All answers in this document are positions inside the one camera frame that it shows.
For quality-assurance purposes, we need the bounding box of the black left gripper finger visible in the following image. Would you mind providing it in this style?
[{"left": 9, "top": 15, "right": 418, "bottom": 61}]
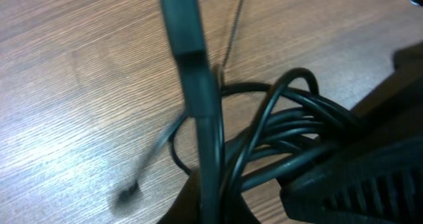
[{"left": 158, "top": 170, "right": 260, "bottom": 224}]

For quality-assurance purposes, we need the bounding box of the black cable with long plug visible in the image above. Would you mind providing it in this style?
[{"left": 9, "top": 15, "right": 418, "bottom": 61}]
[{"left": 157, "top": 0, "right": 227, "bottom": 224}]

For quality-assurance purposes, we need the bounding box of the black cable with USB-A plug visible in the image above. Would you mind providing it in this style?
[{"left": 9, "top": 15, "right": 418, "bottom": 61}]
[{"left": 115, "top": 0, "right": 361, "bottom": 224}]

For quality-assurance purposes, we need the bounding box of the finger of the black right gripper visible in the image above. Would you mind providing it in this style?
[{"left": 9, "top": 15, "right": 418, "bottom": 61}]
[{"left": 280, "top": 44, "right": 422, "bottom": 223}]

